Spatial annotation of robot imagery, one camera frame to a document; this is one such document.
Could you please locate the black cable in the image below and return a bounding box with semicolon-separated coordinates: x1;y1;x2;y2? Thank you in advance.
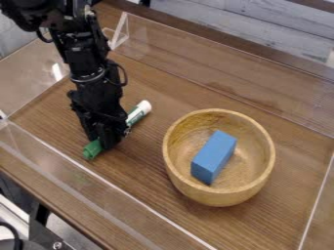
0;221;25;250

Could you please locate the blue rectangular block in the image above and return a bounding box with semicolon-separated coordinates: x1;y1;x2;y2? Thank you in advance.
192;131;238;186

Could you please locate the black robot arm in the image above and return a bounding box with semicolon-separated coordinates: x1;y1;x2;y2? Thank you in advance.
0;0;130;150

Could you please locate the brown wooden bowl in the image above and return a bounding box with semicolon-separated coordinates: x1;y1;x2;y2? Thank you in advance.
162;108;277;207

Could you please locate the black metal table frame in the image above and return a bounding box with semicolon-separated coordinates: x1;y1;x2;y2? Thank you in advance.
0;174;75;250

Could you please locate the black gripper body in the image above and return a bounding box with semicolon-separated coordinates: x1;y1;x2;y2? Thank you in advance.
69;60;129;134

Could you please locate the green dry erase marker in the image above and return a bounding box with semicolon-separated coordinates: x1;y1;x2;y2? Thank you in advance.
83;100;151;160

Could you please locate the clear acrylic enclosure wall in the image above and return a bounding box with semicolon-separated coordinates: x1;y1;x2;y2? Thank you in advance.
0;4;334;250

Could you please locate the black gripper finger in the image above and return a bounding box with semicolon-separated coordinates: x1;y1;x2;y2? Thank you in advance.
82;118;98;141
97;123;125;150

